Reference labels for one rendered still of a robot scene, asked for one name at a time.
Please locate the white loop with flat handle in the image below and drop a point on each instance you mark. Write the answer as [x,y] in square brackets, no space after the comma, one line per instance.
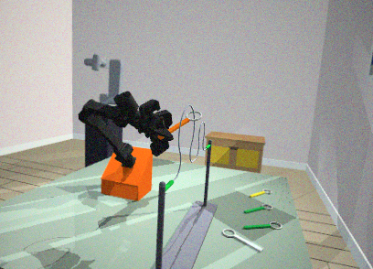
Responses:
[242,240]

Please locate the orange handle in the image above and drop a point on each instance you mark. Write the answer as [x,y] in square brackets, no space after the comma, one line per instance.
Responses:
[185,121]

